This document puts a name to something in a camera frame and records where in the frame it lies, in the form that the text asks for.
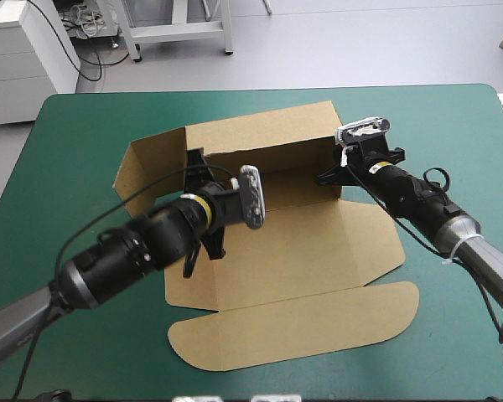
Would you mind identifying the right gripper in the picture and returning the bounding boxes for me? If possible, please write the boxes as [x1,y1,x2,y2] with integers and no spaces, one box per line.
[313,134,406,188]

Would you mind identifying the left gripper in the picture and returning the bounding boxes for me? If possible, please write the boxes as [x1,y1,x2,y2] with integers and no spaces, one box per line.
[185,147,243,261]

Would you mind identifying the brown cardboard box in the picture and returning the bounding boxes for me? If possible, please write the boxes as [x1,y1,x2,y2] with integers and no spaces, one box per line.
[112,100,421,374]

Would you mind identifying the white drawer cabinet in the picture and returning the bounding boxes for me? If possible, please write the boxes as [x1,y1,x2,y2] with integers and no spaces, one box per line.
[0,0,79,126]

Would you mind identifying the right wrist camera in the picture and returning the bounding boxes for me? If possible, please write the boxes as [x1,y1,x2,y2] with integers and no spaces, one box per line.
[332,117,392,147]

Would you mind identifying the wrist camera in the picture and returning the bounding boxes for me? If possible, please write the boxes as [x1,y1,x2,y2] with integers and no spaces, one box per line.
[332,117,392,147]
[236,164,267,230]

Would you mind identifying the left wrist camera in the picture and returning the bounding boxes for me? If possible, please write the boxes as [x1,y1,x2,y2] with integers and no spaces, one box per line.
[236,164,267,230]

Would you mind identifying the white metal rack frame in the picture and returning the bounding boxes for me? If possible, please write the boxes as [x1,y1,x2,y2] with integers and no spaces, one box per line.
[106,0,236,64]

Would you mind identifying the black floor cable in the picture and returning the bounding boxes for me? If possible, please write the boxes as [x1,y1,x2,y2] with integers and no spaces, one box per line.
[27,0,129,83]

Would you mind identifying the white cable bundle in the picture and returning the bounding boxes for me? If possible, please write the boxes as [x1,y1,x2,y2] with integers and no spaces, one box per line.
[60,6,112,41]

